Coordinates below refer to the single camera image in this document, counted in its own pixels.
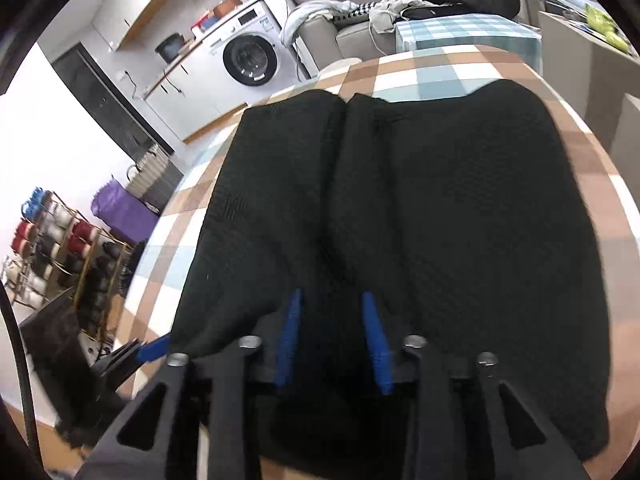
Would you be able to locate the grey sofa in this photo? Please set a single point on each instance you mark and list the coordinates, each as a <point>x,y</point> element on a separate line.
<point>325,40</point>

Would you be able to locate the white upper kitchen cabinets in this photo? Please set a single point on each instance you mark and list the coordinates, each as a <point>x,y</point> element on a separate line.
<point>135,0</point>

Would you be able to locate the beige low cabinet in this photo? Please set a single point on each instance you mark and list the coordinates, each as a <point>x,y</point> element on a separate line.
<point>627,125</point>

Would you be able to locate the green toy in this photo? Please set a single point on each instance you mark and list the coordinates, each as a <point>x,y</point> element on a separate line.
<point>605,25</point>

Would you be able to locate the black door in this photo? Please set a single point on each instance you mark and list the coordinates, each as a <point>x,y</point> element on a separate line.
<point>105,105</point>

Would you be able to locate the shoe rack with shoes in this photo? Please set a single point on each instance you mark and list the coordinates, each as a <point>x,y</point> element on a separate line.
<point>60,255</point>

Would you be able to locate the purple bag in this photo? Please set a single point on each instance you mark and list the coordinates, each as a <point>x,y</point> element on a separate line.
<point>125,215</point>

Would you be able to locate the beige bedside cabinet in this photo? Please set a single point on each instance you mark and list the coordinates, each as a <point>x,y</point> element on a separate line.
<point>575,70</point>

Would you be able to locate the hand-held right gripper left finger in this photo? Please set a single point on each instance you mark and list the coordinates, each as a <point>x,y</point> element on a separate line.
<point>289,340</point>

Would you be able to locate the white garment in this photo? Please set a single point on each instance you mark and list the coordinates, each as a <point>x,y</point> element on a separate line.
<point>387,15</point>

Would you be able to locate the white washing machine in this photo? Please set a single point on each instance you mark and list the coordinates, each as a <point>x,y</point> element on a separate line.
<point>250,57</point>

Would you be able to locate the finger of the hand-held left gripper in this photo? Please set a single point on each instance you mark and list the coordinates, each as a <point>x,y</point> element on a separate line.
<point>152,349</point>

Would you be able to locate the black knit sweater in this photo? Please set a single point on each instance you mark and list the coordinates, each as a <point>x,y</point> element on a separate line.
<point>425,185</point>

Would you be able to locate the houndstooth cushion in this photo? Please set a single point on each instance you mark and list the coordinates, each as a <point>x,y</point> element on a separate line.
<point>352,12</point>

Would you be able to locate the white kitchen cabinets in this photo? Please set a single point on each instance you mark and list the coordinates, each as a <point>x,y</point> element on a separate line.
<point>200,105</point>
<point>135,0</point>

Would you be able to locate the red container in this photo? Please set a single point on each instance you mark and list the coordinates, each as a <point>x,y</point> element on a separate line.
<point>204,24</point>

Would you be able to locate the woven laundry basket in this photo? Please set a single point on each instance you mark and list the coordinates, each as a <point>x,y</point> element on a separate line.
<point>155,180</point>

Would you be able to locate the light grey garment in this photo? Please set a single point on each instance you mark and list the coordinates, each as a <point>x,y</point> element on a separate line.
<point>310,15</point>

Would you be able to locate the blue checkered small table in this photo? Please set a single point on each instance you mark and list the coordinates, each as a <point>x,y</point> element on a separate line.
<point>465,32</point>

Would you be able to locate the white lower kitchen cabinets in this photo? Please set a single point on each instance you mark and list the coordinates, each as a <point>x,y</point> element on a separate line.
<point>200,105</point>

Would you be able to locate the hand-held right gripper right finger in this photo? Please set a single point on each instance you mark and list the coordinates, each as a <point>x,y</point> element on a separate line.
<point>376,345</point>

